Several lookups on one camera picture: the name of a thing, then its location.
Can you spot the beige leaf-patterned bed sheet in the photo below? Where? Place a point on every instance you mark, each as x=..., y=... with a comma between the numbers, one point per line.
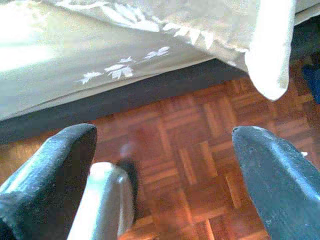
x=87, y=45

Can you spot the dark blue object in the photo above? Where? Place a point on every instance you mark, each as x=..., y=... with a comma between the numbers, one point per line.
x=312, y=82

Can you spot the silver right robot leg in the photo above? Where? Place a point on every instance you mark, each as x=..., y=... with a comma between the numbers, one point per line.
x=105, y=200

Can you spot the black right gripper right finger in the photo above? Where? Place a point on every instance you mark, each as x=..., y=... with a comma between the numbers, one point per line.
x=287, y=195

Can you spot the dark bed base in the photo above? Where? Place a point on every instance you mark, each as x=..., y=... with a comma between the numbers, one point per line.
x=125, y=95

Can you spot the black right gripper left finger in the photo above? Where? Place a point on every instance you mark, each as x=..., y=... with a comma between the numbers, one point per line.
x=45, y=180

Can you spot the plain beige cloth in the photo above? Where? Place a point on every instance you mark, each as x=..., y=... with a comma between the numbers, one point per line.
x=272, y=50

